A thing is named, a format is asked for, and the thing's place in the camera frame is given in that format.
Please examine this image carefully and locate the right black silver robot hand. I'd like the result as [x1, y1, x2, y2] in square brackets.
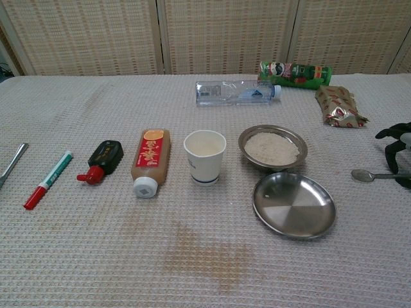
[374, 121, 411, 189]

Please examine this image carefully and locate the metal spoon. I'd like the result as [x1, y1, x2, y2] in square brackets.
[351, 169, 411, 184]

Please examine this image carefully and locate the metal bowl with grain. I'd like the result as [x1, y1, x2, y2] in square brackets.
[238, 124, 309, 171]

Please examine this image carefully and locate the white paper cup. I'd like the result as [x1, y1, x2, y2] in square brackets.
[183, 129, 227, 187]

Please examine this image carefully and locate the gold red snack packet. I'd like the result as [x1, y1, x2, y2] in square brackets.
[314, 85, 370, 128]

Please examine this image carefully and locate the empty metal dish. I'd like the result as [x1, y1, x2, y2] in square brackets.
[252, 172, 337, 241]

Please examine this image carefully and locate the green Pringles can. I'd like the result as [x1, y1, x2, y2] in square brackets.
[258, 60, 333, 90]

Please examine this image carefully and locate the clear plastic water bottle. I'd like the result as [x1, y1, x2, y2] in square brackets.
[195, 80, 283, 107]

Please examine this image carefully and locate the woven bamboo folding screen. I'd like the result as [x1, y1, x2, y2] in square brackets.
[0, 0, 411, 77]

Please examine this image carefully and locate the brown sauce bottle white cap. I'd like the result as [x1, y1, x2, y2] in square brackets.
[130, 128, 171, 198]

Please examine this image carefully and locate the black red small tool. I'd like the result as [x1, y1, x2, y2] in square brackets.
[76, 139, 125, 185]

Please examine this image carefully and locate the white waffle tablecloth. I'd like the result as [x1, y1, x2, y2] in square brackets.
[0, 73, 411, 308]

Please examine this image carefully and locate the green white marker red cap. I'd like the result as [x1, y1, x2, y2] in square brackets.
[23, 150, 74, 211]

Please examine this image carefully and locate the metal butter knife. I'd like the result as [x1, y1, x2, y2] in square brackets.
[0, 142, 30, 190]

